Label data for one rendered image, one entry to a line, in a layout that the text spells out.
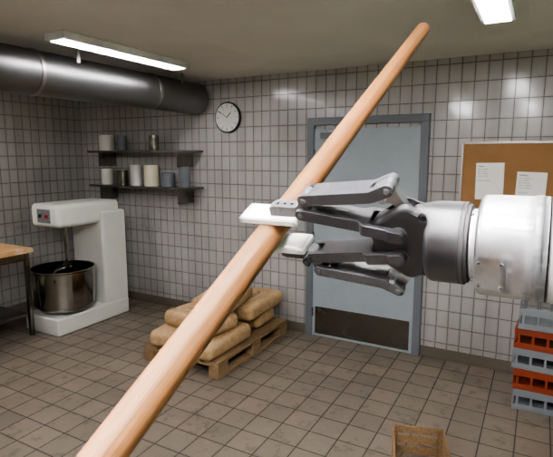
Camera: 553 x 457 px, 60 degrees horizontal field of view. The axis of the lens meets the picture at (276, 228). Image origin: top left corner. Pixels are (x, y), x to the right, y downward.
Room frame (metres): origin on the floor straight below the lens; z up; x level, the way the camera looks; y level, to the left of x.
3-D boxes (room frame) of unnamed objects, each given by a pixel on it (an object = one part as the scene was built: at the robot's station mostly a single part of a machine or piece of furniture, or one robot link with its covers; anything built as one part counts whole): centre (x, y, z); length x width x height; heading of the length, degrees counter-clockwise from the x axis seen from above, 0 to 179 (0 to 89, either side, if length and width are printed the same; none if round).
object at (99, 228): (5.09, 2.19, 0.66); 1.00 x 0.66 x 1.32; 151
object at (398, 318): (4.38, -0.79, 1.08); 1.14 x 0.09 x 2.16; 61
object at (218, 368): (4.36, 0.53, 0.07); 1.20 x 0.80 x 0.14; 151
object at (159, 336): (4.19, 0.84, 0.22); 0.62 x 0.36 x 0.15; 156
